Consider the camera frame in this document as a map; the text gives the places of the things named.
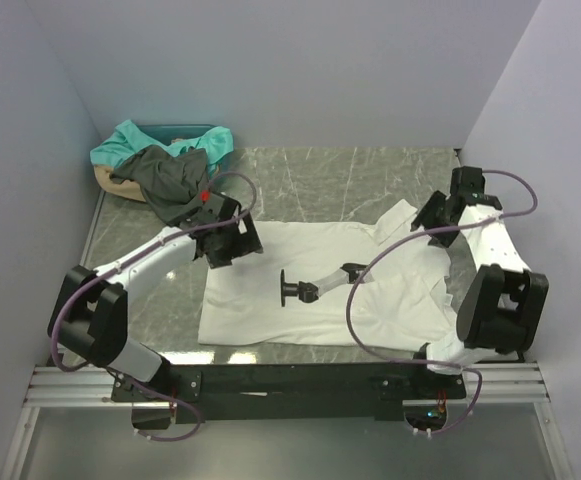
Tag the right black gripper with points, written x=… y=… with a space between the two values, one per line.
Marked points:
x=435 y=218

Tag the teal t shirt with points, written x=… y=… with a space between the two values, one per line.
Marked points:
x=127 y=140

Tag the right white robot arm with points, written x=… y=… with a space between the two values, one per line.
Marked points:
x=501 y=309

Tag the aluminium frame rail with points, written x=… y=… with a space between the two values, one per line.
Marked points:
x=70 y=429

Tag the dark grey t shirt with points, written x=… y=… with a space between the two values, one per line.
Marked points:
x=170 y=185

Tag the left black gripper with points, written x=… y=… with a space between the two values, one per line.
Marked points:
x=235 y=245

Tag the white polo shirt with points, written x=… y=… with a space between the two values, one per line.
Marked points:
x=296 y=291

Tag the teal plastic basket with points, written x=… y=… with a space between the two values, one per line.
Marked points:
x=167 y=133

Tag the black base beam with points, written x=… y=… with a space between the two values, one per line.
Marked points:
x=288 y=391

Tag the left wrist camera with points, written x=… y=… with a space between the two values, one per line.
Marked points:
x=208 y=197

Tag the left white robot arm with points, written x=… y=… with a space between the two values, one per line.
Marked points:
x=91 y=314

